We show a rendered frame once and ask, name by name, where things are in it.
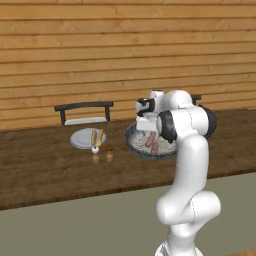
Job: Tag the grey round plate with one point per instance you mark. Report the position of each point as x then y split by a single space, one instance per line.
80 138

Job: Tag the tan hot dog bun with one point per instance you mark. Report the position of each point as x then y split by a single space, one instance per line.
96 137

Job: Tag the pink sausage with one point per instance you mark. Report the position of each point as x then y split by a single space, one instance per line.
155 148
151 138

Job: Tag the dark chair with white seat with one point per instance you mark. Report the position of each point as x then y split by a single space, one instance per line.
85 113
196 98

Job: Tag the grey speckled bowl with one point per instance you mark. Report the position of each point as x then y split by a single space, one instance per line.
136 143

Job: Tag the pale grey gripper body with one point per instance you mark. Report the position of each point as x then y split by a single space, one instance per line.
146 123

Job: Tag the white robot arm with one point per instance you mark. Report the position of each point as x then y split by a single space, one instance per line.
190 173

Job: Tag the brown-topped wooden pepper shaker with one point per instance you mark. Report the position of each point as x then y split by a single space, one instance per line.
109 152

